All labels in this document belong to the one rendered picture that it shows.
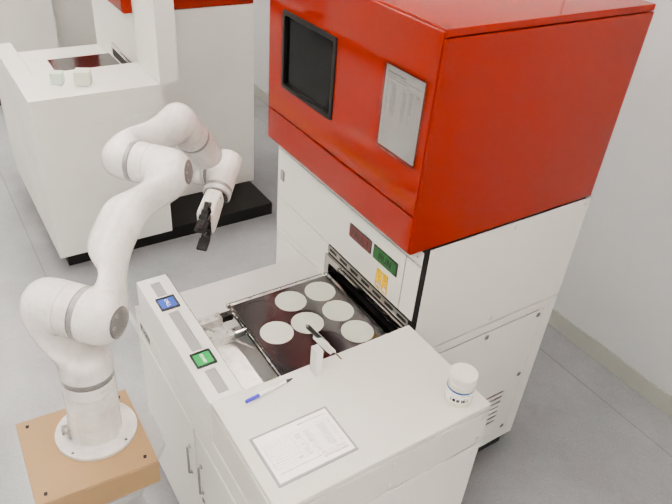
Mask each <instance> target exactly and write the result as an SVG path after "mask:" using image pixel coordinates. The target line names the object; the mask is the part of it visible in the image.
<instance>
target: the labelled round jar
mask: <svg viewBox="0 0 672 504"><path fill-rule="evenodd" d="M477 379H478V372H477V370H476V369H475V368H474V367H473V366H471V365H469V364H467V363H456V364H454V365H452V367H451V369H450V373H449V377H448V380H447V384H446V388H445V393H444V398H445V400H446V402H447V403H448V404H450V405H451V406H453V407H456V408H465V407H467V406H469V405H470V403H471V401H472V398H473V394H474V390H475V386H476V383H477Z"/></svg>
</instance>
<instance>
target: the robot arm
mask: <svg viewBox="0 0 672 504"><path fill-rule="evenodd" d="M177 145H178V146H179V147H180V148H181V150H182V151H183V152H184V153H183V152H182V151H180V150H178V149H175V148H172V147H175V146H177ZM101 162H102V165H103V167H104V169H105V170H106V171H107V172H108V173H109V174H110V175H112V176H114V177H116V178H119V179H122V180H126V181H131V182H136V183H139V184H138V185H136V186H135V187H133V188H131V189H129V190H127V191H125V192H122V193H120V194H118V195H116V196H114V197H112V198H111V199H109V200H108V201H107V202H106V203H105V204H104V206H103V207H102V209H101V211H100V213H99V215H98V217H97V219H96V221H95V223H94V225H93V227H92V230H91V232H90V235H89V239H88V254H89V257H90V259H91V260H92V262H93V263H94V265H95V267H96V268H97V271H98V277H97V281H96V283H95V285H94V286H89V285H85V284H81V283H77V282H73V281H69V280H65V279H60V278H54V277H44V278H40V279H37V280H35V281H33V282H32V283H31V284H29V285H28V286H27V287H26V288H25V290H24V291H23V293H22V295H21V298H20V303H19V312H20V317H21V320H22V323H23V325H24V327H25V329H26V330H27V332H28V333H29V335H30V336H31V337H32V339H33V340H34V341H35V342H36V343H37V345H38V346H39V347H40V348H41V349H42V350H43V351H44V352H45V353H46V354H47V355H48V356H49V357H50V358H51V359H52V361H53V362H54V363H55V364H56V366H57V370H58V375H59V380H60V385H61V390H62V395H63V400H64V405H65V410H66V415H65V416H64V417H63V418H62V420H61V421H60V422H59V424H58V426H57V428H56V431H55V442H56V446H57V448H58V450H59V451H60V452H61V453H62V454H63V455H65V456H66V457H68V458H70V459H73V460H77V461H85V462H89V461H98V460H102V459H105V458H108V457H111V456H113V455H115V454H117V453H118V452H120V451H122V450H123V449H124V448H125V447H126V446H128V445H129V443H130V442H131V441H132V440H133V438H134V436H135V434H136V431H137V418H136V415H135V413H134V412H133V410H132V409H131V408H129V407H128V406H127V405H125V404H123V403H120V402H119V396H118V389H117V381H116V374H115V367H114V361H113V356H112V353H111V350H110V349H109V347H108V346H107V345H109V344H111V343H113V342H115V341H117V340H118V339H119V338H120V337H121V336H122V335H123V333H124V331H125V330H126V327H127V324H128V320H129V297H128V284H127V274H128V267H129V262H130V258H131V254H132V251H133V248H134V246H135V244H136V242H137V239H138V237H139V235H140V233H141V231H142V229H143V227H144V225H145V223H146V222H147V220H148V219H149V218H150V217H151V216H152V215H153V214H154V213H155V212H157V211H158V210H160V209H161V208H163V207H164V206H166V205H168V204H170V203H171V202H173V201H175V200H176V199H178V198H179V197H180V196H181V195H182V194H183V193H184V192H185V191H186V190H187V189H188V187H189V185H190V183H193V184H197V185H205V187H204V189H203V199H202V201H201V203H200V206H199V208H198V210H197V223H196V226H195V229H194V232H197V233H202V235H201V238H199V241H198V244H197V247H196V249H197V250H201V251H207V249H208V246H209V243H210V240H211V235H212V233H213V232H215V229H216V227H217V224H218V221H219V217H220V214H221V211H222V207H223V206H224V205H226V204H227V203H228V202H229V201H230V199H231V195H232V192H233V189H234V186H235V183H236V180H237V177H238V174H239V171H240V168H241V165H242V158H241V156H240V155H239V154H238V153H236V152H234V151H232V150H229V149H223V150H221V148H220V146H219V144H218V143H217V141H216V140H215V139H214V137H213V136H212V134H211V133H210V132H209V130H208V129H207V128H206V126H205V125H204V124H203V122H202V121H201V120H200V118H199V117H198V116H197V115H196V113H195V112H194V111H193V110H192V109H191V108H190V107H189V106H187V105H185V104H183V103H178V102H175V103H171V104H168V105H167V106H165V107H164V108H163V109H162V110H161V111H160V112H159V113H158V114H157V115H156V116H154V117H153V118H152V119H150V120H148V121H146V122H144V123H141V124H138V125H135V126H132V127H130V128H127V129H125V130H122V131H121V132H119V133H117V134H116V135H114V136H113V137H112V138H111V139H110V140H109V141H108V142H107V143H106V144H105V146H104V147H103V150H102V153H101ZM207 228H208V229H207ZM206 232H207V234H206V235H204V234H205V233H206Z"/></svg>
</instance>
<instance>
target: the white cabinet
mask: <svg viewBox="0 0 672 504"><path fill-rule="evenodd" d="M135 311H136V309H135ZM136 318H137V326H138V333H139V340H140V347H141V355H142V362H143V369H144V377H145V384H146V391H147V399H148V406H149V413H150V414H151V415H153V416H154V419H155V421H156V423H157V425H158V427H159V429H160V431H161V433H162V435H163V438H164V440H165V443H166V447H165V449H164V451H163V453H162V455H161V457H160V459H159V463H160V465H161V467H162V469H163V471H164V473H165V475H166V477H167V479H168V481H169V483H170V485H171V487H172V489H173V491H174V494H175V496H176V498H177V500H178V502H179V504H249V503H248V501H247V500H246V498H245V496H244V494H243V493H242V491H241V489H240V487H239V486H238V484H237V482H236V480H235V479H234V477H233V475H232V474H231V472H230V470H229V468H228V467H227V465H226V463H225V461H224V460H223V458H222V456H221V454H220V453H219V451H218V449H217V448H216V446H215V444H214V442H212V441H211V439H210V438H209V436H208V434H207V432H206V431H205V429H204V427H203V425H202V424H201V422H200V420H199V419H198V417H197V415H196V413H195V412H194V410H193V408H192V406H191V405H190V403H189V401H188V399H187V398H186V396H185V394H184V392H183V391H182V389H181V387H180V385H179V384H178V382H177V380H176V378H175V377H174V375H173V373H172V371H171V370H170V368H169V366H168V365H167V363H166V361H165V359H164V358H163V356H162V354H161V352H160V351H159V349H158V347H157V345H156V344H155V342H154V340H153V338H152V337H151V335H150V333H149V331H148V330H147V328H146V326H145V324H144V323H143V321H142V319H141V318H140V316H139V314H138V312H137V311H136ZM479 444H480V441H479V442H477V443H475V444H473V445H471V446H469V447H468V448H466V449H464V450H462V451H460V452H458V453H456V454H455V455H453V456H451V457H449V458H447V459H445V460H444V461H442V462H440V463H438V464H436V465H434V466H433V467H431V468H429V469H427V470H425V471H423V472H421V473H420V474H418V475H416V476H414V477H412V478H410V479H409V480H407V481H405V482H403V483H401V484H399V485H398V486H396V487H394V488H392V489H390V490H388V491H386V492H385V493H383V494H381V495H379V496H377V497H375V498H374V499H372V500H370V501H368V502H366V503H364V504H461V502H462V499H463V496H464V493H465V489H466V486H467V483H468V480H469V476H470V473H471V470H472V467H473V464H474V460H475V457H476V454H477V451H478V447H479Z"/></svg>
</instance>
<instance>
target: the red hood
mask: <svg viewBox="0 0 672 504"><path fill-rule="evenodd" d="M655 6H656V4H655V3H652V2H648V1H645V0H270V32H269V102H268V104H269V107H268V136H269V137H270V138H271V139H273V140H274V141H275V142H276V143H277V144H279V145H280V146H281V147H282V148H283V149H284V150H286V151H287V152H288V153H289V154H290V155H291V156H293V157H294V158H295V159H296V160H297V161H299V162H300V163H301V164H302V165H303V166H304V167H306V168H307V169H308V170H309V171H310V172H312V173H313V174H314V175H315V176H316V177H317V178H319V179H320V180H321V181H322V182H323V183H325V184H326V185H327V186H328V187H329V188H330V189H332V190H333V191H334V192H335V193H336V194H338V195H339V196H340V197H341V198H342V199H343V200H345V201H346V202H347V203H348V204H349V205H351V206H352V207H353V208H354V209H355V210H356V211H358V212H359V213H360V214H361V215H362V216H364V217H365V218H366V219H367V220H368V221H369V222H371V223H372V224H373V225H374V226H375V227H377V228H378V229H379V230H380V231H381V232H382V233H384V234H385V235H386V236H387V237H388V238H390V239H391V240H392V241H393V242H394V243H395V244H397V245H398V246H399V247H400V248H401V249H403V250H404V251H405V252H406V253H407V254H408V255H412V254H415V253H418V252H421V251H424V250H427V249H430V248H433V247H436V246H439V245H442V244H445V243H448V242H451V241H454V240H457V239H460V238H463V237H467V236H470V235H473V234H476V233H479V232H482V231H485V230H488V229H491V228H494V227H497V226H500V225H503V224H506V223H509V222H512V221H515V220H518V219H521V218H524V217H527V216H530V215H533V214H536V213H539V212H542V211H545V210H548V209H551V208H554V207H557V206H560V205H563V204H566V203H569V202H572V201H575V200H578V199H581V198H584V197H587V196H590V195H591V193H592V191H593V188H594V185H595V182H596V179H597V176H598V173H599V170H600V167H601V165H602V162H603V159H604V156H605V153H606V150H607V147H608V144H609V141H610V139H611V136H612V133H613V130H614V127H615V124H616V121H617V118H618V115H619V113H620V110H621V107H622V104H623V101H624V98H625V95H626V92H627V90H628V87H629V84H630V81H631V78H632V75H633V72H634V69H635V66H636V64H637V61H638V58H639V55H640V52H641V49H642V46H643V43H644V40H645V38H646V35H647V32H648V29H649V26H650V23H651V20H652V17H653V14H654V12H653V10H654V9H655Z"/></svg>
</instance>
